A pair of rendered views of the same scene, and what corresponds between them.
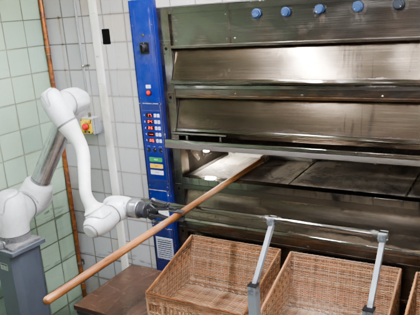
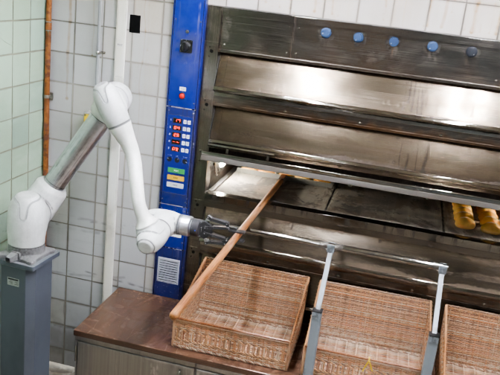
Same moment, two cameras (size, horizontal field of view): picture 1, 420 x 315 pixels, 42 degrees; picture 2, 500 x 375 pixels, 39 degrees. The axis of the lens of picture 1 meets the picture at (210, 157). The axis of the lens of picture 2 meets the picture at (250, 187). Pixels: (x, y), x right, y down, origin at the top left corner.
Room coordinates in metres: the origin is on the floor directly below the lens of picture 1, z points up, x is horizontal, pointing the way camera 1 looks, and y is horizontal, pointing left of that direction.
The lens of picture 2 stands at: (-0.36, 1.05, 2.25)
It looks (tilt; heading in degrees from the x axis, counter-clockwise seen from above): 17 degrees down; 341
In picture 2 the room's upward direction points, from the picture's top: 6 degrees clockwise
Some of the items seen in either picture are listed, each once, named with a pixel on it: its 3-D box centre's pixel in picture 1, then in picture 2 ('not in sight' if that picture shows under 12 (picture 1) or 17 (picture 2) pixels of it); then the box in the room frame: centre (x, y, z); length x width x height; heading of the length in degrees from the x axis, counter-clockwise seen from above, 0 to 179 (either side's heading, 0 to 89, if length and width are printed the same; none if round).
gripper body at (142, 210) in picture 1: (149, 210); (202, 228); (2.37, 0.30, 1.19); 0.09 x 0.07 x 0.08; 59
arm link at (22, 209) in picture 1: (12, 210); (27, 216); (2.58, 1.02, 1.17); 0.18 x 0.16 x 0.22; 165
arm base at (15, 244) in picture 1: (12, 239); (23, 249); (2.55, 1.03, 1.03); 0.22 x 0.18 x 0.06; 145
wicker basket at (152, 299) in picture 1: (215, 283); (242, 309); (2.51, 0.02, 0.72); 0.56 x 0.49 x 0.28; 60
